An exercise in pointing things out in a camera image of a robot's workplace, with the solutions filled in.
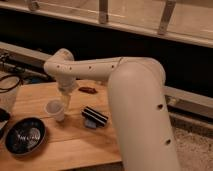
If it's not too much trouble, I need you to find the metal rail frame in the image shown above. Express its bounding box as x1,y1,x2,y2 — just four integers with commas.
0,42,52,81

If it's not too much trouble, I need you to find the black object at left edge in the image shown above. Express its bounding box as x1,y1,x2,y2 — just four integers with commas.
0,108,10,122

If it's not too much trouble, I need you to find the black white striped block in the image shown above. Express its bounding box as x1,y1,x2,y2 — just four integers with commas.
81,107,108,126

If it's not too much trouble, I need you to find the wooden table board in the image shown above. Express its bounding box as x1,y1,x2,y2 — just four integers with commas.
0,80,121,171

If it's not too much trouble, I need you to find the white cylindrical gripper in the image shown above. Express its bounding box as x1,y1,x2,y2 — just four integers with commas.
57,78,78,110

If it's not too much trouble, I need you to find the black round bowl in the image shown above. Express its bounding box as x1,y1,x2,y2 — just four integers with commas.
5,117,46,156

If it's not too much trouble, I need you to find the small brown red object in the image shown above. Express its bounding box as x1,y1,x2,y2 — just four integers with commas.
78,87,97,94

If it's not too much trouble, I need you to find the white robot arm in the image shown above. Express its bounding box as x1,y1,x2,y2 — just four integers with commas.
44,48,181,171

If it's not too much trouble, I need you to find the small blue-grey block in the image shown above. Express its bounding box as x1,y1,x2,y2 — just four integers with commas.
84,119,97,129

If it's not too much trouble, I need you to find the black cable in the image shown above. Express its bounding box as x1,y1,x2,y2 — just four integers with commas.
0,73,23,94

